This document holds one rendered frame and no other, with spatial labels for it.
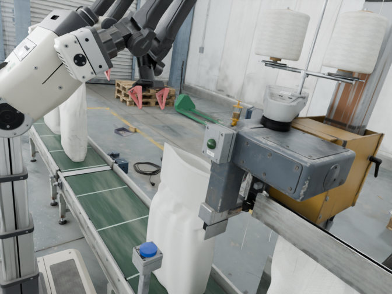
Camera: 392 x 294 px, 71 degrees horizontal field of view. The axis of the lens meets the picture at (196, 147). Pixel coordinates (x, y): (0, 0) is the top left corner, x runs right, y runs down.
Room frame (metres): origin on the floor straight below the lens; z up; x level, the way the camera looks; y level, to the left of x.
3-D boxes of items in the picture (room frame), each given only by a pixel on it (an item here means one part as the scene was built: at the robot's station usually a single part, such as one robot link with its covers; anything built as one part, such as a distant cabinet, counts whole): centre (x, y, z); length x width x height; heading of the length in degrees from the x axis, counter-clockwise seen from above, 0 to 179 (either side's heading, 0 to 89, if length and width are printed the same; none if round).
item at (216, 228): (0.77, -0.10, 0.98); 0.09 x 0.05 x 0.05; 132
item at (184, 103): (6.07, 0.15, 0.58); 1.59 x 0.54 x 1.15; 42
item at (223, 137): (0.72, -0.06, 1.29); 0.08 x 0.05 x 0.09; 42
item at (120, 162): (2.40, 0.75, 0.35); 0.30 x 0.15 x 0.15; 42
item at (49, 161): (2.89, 1.61, 0.35); 2.26 x 0.48 x 0.14; 42
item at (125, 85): (6.60, 1.44, 0.36); 1.20 x 0.82 x 0.14; 128
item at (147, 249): (0.76, 0.10, 0.84); 0.06 x 0.06 x 0.02
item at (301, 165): (0.74, -0.24, 1.21); 0.30 x 0.25 x 0.30; 42
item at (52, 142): (2.91, 1.63, 0.34); 2.21 x 0.39 x 0.09; 42
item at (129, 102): (6.63, 1.44, 0.07); 1.20 x 0.82 x 0.14; 130
